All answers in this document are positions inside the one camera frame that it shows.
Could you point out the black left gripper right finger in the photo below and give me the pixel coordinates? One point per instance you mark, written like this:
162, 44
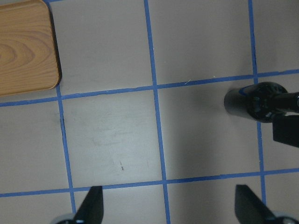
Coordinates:
249, 209

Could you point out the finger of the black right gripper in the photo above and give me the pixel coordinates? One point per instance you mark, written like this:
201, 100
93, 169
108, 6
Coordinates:
286, 130

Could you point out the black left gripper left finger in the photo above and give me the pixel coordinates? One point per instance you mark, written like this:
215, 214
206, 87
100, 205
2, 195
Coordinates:
91, 210

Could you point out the dark wine bottle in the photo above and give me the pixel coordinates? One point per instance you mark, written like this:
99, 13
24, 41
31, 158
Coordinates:
262, 102

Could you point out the wooden tray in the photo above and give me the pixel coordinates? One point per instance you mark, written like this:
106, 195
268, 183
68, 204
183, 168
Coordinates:
28, 52

